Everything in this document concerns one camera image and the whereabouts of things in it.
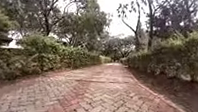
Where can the red brick path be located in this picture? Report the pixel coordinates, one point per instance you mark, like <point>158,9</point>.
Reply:
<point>94,95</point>

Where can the green hedge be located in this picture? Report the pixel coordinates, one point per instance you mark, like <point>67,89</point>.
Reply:
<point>50,57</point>

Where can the row of trees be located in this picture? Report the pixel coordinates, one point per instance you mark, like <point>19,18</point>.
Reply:
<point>163,19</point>
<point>63,16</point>

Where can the green bushes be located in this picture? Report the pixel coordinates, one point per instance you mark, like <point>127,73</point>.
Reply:
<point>174,55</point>

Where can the pale stone kerb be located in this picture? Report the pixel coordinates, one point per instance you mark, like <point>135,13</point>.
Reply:
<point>170,103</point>

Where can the white building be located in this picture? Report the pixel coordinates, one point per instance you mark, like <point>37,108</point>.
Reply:
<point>11,42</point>

